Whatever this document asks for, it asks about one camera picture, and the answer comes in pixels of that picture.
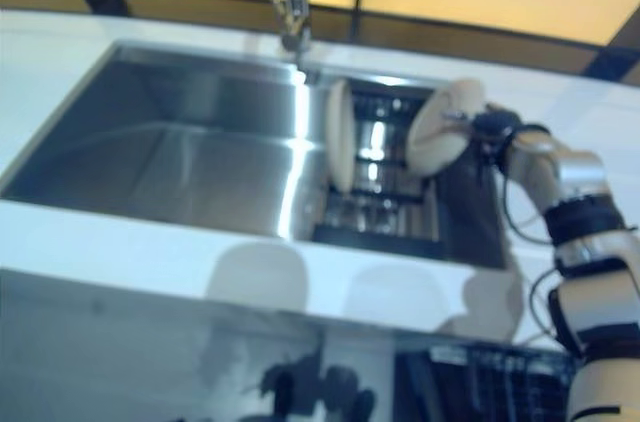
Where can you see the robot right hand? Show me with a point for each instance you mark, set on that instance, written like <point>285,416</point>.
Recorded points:
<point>495,127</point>

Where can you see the beige round plate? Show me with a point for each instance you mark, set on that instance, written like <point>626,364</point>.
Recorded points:
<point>342,142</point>
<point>430,142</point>

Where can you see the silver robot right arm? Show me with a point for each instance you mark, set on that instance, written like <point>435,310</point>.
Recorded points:
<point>580,172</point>

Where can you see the dark dishwasher lower rack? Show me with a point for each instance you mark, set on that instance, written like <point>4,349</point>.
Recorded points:
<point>500,382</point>

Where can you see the open built-in dishwasher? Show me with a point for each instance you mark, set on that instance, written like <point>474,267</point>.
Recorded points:
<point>410,382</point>

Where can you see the black sink dish rack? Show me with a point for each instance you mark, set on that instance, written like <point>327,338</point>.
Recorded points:
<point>380,212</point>

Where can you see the white cabinet door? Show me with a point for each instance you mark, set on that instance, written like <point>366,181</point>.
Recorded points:
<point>360,377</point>
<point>125,342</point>

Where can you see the stainless steel sink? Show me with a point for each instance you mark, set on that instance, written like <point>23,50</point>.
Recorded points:
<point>150,157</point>

